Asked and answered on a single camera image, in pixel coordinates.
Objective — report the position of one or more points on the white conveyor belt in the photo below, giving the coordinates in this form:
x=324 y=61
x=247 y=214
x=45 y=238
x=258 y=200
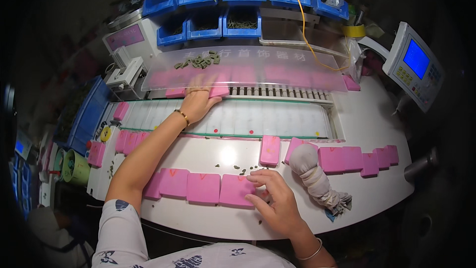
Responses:
x=260 y=117

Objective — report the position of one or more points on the person's left hand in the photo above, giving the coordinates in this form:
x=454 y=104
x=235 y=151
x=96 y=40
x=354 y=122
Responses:
x=195 y=102

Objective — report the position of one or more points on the clear plastic tray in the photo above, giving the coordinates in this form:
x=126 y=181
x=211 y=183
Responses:
x=290 y=33

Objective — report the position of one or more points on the pink foam pad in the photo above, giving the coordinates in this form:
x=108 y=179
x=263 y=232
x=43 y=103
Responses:
x=130 y=142
x=351 y=83
x=174 y=182
x=96 y=154
x=120 y=111
x=152 y=190
x=203 y=189
x=220 y=90
x=270 y=150
x=121 y=140
x=142 y=137
x=174 y=92
x=234 y=191

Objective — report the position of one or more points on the yellow round knob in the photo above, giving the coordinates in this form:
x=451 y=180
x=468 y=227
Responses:
x=106 y=134

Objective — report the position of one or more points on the pile of green stone pieces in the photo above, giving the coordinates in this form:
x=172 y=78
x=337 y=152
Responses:
x=200 y=60

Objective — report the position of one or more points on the white cloth bundle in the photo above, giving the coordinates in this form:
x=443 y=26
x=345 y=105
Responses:
x=314 y=178

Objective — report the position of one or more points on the yellow tape roll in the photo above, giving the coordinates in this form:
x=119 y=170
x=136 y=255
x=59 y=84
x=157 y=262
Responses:
x=354 y=31

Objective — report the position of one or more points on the covered row of pink blocks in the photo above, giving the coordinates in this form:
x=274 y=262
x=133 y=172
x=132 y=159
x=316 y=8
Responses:
x=282 y=76

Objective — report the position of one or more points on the scattered green stone bits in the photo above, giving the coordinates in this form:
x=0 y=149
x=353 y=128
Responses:
x=243 y=171

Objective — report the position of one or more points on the white machine with pink label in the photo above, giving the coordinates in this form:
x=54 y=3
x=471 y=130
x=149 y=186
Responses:
x=128 y=39

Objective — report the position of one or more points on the small device with blue screen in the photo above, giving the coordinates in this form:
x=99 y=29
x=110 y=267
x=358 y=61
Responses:
x=22 y=146

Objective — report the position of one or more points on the small white feeder unit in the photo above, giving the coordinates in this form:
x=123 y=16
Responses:
x=124 y=76

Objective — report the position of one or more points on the green plastic cup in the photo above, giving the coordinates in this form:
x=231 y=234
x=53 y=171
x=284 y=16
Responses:
x=76 y=167

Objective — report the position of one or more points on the large blue crate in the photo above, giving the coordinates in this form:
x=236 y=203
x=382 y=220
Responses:
x=87 y=117

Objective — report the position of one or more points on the person's body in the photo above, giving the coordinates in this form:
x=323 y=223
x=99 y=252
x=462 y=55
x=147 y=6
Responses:
x=167 y=249

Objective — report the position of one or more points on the person's right hand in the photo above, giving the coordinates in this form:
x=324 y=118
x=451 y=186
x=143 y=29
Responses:
x=280 y=204

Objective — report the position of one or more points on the person's left fingers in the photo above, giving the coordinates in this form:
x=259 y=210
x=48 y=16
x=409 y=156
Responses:
x=200 y=83

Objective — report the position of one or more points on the row of metal rollers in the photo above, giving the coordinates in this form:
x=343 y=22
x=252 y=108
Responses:
x=282 y=92

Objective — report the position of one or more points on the red push button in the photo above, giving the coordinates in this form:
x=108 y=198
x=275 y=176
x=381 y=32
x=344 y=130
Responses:
x=89 y=144

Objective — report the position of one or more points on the clear plastic cover sheet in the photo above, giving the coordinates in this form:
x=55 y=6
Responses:
x=260 y=59

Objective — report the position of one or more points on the grey metal cylinder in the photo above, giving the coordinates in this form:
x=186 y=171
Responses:
x=420 y=165

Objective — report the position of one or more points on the silver bangle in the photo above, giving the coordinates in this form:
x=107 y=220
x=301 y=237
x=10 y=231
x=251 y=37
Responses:
x=314 y=253

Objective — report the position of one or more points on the control panel with blue screen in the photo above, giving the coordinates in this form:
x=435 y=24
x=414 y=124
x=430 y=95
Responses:
x=414 y=63

